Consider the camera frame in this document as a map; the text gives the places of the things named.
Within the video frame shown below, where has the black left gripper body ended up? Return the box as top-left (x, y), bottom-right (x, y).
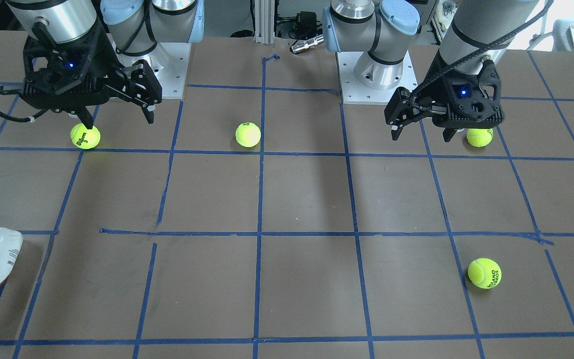
top-left (385, 62), bottom-right (504, 131)

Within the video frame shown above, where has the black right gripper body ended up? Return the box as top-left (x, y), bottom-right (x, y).
top-left (22, 20), bottom-right (162, 112)

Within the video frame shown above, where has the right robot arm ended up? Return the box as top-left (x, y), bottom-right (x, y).
top-left (0, 0), bottom-right (205, 129)

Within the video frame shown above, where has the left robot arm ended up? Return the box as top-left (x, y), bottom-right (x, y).
top-left (322, 0), bottom-right (542, 142)

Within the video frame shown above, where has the Wilson tennis ball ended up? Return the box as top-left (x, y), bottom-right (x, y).
top-left (70, 123), bottom-right (102, 150)

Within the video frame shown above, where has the tennis ball near base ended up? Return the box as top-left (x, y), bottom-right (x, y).
top-left (465, 129), bottom-right (494, 148)

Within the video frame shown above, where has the centre tennis ball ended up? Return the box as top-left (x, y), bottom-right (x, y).
top-left (235, 122), bottom-right (262, 148)

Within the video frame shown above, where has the Roland Garros tennis ball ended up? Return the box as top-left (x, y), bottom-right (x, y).
top-left (467, 258), bottom-right (503, 289)

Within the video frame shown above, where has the silver metal cylinder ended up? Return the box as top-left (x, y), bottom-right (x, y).
top-left (289, 34), bottom-right (325, 55)

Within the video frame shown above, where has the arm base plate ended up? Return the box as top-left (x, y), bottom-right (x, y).
top-left (118, 42), bottom-right (192, 100)
top-left (336, 52), bottom-right (418, 105)

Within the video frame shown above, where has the aluminium frame post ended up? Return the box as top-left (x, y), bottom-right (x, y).
top-left (253, 0), bottom-right (276, 45)

